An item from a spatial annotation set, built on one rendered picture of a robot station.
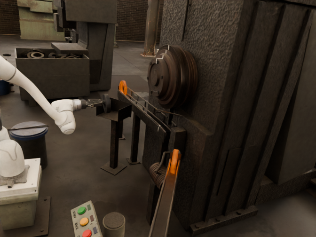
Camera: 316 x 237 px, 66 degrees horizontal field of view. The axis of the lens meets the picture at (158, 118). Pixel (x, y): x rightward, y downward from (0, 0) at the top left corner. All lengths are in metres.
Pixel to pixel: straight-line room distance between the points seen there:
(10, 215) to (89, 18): 3.06
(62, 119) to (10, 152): 0.37
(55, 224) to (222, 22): 1.85
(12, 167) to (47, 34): 9.13
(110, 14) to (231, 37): 3.08
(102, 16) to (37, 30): 6.61
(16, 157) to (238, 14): 1.59
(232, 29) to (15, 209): 1.84
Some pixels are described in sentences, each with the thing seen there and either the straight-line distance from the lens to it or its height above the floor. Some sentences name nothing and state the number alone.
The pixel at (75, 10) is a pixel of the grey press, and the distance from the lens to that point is 4.18.
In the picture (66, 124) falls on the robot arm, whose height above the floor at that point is 0.77.
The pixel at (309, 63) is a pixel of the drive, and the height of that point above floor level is 1.35.
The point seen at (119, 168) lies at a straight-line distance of 2.65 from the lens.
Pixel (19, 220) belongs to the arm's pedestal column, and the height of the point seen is 0.09.
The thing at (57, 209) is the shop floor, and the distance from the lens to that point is 2.28.
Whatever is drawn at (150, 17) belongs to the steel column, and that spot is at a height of 1.28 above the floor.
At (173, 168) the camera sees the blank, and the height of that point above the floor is 0.71.
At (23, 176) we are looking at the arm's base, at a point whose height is 0.44.
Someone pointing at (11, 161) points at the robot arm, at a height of 0.59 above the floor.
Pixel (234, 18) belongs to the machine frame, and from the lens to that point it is 1.51.
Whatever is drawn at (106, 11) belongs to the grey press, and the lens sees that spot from 4.33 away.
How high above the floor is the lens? 1.58
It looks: 24 degrees down
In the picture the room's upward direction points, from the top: 7 degrees clockwise
